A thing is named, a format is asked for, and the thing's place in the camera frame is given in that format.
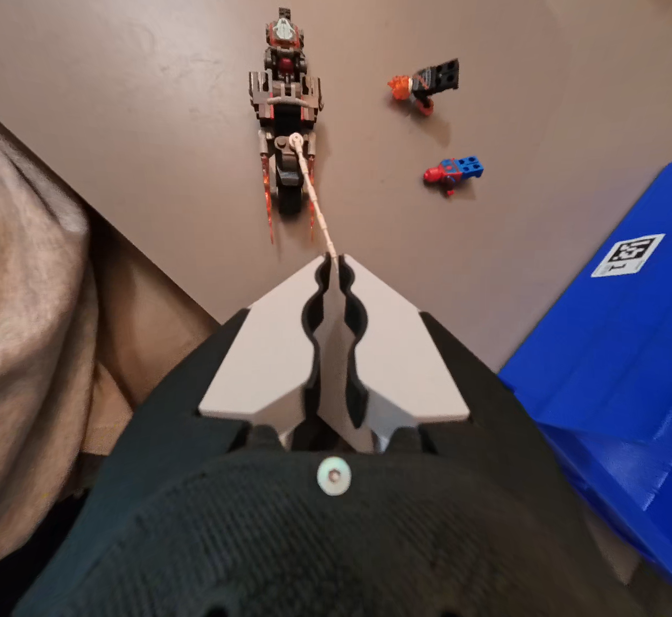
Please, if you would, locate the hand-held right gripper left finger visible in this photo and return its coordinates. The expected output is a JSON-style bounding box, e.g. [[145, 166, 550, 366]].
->
[[198, 253, 330, 434]]

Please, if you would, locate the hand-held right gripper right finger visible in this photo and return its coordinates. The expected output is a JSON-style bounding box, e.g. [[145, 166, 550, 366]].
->
[[338, 253, 470, 452]]

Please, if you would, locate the white toy chain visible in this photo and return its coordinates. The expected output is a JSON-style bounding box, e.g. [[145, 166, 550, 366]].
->
[[289, 133, 338, 274]]

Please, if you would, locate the black toy brick motorcycle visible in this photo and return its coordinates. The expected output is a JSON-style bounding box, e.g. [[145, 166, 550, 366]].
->
[[248, 6, 324, 245]]

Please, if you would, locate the blue plastic bin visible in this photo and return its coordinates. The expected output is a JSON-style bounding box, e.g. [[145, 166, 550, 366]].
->
[[496, 163, 672, 576]]

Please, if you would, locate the blue red toy minifigure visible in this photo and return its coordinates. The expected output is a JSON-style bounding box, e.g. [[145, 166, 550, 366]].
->
[[423, 155, 485, 197]]

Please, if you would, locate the black flame-head toy minifigure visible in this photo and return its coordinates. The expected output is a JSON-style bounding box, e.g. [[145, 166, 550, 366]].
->
[[387, 58, 461, 118]]

